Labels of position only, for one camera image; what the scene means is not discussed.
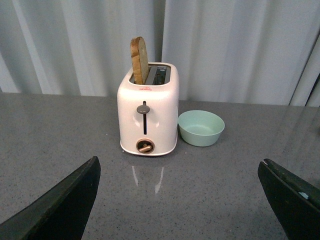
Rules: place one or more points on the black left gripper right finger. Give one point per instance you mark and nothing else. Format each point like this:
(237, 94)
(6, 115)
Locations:
(294, 201)

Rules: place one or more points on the grey curtain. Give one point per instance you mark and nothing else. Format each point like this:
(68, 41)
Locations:
(237, 51)

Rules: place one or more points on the green bowl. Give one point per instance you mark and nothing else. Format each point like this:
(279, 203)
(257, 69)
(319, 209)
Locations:
(200, 128)

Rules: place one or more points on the bread slice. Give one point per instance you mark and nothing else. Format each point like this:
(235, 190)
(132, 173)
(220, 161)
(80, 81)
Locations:
(139, 60)

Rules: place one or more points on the white toaster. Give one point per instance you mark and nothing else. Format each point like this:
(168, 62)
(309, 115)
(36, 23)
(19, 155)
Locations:
(148, 113)

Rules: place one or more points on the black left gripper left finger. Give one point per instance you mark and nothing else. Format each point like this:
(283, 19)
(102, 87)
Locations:
(61, 213)

